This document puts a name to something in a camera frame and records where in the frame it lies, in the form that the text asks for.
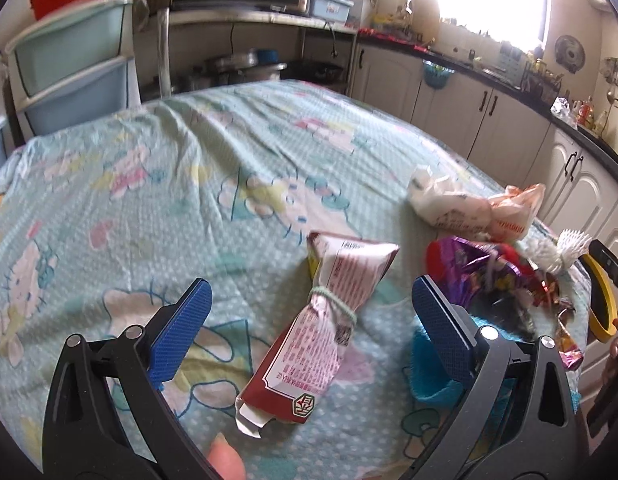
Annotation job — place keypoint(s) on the teal countertop organizer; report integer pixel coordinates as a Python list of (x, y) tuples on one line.
[(514, 55)]

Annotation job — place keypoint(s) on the steel steamer tray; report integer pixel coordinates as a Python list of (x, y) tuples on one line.
[(236, 57)]

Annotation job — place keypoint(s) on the clear plastic bag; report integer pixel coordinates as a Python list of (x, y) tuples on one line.
[(563, 108)]

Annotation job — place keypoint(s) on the beige cutting board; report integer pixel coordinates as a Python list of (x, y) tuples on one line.
[(424, 10)]

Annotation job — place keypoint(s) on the black kitchen countertop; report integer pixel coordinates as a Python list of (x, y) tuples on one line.
[(519, 92)]

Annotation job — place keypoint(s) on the black wok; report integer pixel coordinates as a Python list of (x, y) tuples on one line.
[(316, 70)]

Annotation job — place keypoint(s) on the red white snack packet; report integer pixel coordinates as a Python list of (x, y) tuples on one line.
[(309, 340)]

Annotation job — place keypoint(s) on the blue cup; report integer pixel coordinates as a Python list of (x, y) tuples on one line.
[(267, 55)]

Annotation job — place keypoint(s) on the small wall fan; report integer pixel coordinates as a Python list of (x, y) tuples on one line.
[(570, 53)]

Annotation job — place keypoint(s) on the blue plastic dish box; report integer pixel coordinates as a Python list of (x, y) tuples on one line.
[(331, 2)]

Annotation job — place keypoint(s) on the white knotted plastic bag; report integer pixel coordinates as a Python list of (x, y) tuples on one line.
[(454, 205)]

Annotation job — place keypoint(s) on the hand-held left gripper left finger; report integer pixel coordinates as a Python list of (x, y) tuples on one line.
[(181, 335)]

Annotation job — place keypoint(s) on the purple foil wrapper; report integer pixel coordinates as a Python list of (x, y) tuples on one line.
[(469, 265)]

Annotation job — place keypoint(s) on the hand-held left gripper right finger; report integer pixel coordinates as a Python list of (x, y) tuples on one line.
[(441, 330)]

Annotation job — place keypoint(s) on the green rubber band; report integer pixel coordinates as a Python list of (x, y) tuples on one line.
[(339, 305)]

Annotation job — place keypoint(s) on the blue hanging basket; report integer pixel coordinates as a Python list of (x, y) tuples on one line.
[(438, 74)]

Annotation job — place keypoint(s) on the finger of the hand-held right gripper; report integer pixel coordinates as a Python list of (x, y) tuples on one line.
[(609, 262), (606, 405)]

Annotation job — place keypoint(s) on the cooking oil bottles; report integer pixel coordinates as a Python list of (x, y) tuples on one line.
[(589, 115)]

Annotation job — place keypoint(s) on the red cloth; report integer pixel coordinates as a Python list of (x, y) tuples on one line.
[(389, 35)]

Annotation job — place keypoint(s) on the blue plastic drawer cabinet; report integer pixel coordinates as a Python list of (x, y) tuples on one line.
[(74, 60)]

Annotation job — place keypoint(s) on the yellow trash bin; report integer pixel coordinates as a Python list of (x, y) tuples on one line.
[(601, 310)]

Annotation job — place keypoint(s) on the large steel pot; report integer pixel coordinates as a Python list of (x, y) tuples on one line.
[(249, 74)]

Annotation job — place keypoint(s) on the black dish rack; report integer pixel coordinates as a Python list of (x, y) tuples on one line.
[(541, 80)]

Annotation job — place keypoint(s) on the teal fabric piece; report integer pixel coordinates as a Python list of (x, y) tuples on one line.
[(431, 375)]

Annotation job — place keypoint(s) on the white kitchen cabinets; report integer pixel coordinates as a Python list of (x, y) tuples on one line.
[(499, 120)]

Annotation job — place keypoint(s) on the hanging kitchen utensils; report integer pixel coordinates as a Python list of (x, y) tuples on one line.
[(613, 77)]

